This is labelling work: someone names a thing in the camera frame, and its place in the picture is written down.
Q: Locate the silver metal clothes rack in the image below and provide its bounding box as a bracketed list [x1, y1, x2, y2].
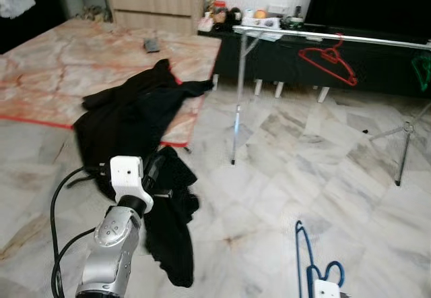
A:
[231, 24, 431, 187]

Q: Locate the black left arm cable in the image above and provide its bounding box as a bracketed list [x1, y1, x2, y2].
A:
[51, 165, 114, 298]

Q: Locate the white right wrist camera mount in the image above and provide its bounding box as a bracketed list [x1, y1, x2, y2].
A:
[313, 280, 341, 298]

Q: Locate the blue plastic hanger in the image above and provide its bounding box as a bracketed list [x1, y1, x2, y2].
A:
[295, 220, 345, 298]

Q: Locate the red plastic hanger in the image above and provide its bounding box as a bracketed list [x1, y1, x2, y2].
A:
[298, 34, 359, 88]

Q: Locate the green plastic hanger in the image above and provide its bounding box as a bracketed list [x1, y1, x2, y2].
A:
[411, 52, 431, 91]

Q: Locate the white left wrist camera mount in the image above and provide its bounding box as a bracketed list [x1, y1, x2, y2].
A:
[110, 156, 156, 214]

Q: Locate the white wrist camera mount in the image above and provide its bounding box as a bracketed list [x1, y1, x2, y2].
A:
[313, 280, 341, 298]
[110, 156, 156, 214]

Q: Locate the small dark flat device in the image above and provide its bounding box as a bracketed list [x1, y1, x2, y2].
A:
[143, 38, 162, 53]

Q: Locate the light wooden cabinet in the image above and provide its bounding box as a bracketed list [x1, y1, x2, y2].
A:
[103, 0, 206, 36]

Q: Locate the plain black garment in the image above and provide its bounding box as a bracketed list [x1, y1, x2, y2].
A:
[143, 146, 201, 289]

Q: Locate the large black television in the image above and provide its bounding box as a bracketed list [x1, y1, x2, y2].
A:
[304, 0, 431, 42]

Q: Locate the jar with red lid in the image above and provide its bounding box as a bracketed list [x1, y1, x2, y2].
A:
[212, 0, 228, 22]

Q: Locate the white cloth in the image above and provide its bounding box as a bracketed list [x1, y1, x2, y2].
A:
[0, 0, 36, 19]

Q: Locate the stack of white papers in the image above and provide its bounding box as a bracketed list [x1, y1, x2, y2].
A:
[241, 16, 282, 32]

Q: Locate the black low tv console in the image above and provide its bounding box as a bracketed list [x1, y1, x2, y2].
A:
[199, 28, 431, 100]

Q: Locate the black garment with red trim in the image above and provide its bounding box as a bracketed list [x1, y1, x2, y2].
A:
[73, 59, 215, 201]

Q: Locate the pink tissue box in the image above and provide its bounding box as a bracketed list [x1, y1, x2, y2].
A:
[199, 13, 215, 30]

